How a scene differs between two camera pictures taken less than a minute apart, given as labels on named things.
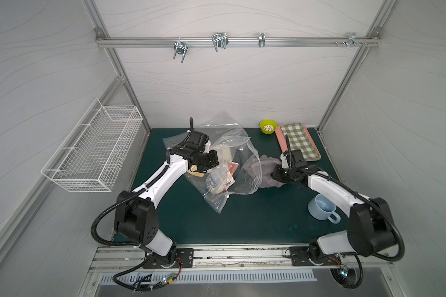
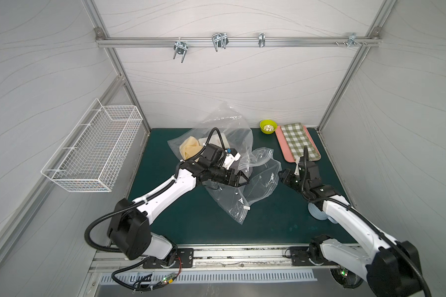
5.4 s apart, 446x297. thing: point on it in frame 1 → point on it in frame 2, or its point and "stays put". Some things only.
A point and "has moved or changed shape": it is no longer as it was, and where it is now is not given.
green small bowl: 268,126 stays put
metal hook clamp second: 219,39 stays put
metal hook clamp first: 181,47 stays put
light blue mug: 322,208 stays put
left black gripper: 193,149 → 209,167
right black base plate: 300,256 stays put
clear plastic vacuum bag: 239,170 has moved or changed shape
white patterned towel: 220,178 has moved or changed shape
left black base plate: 184,258 stays put
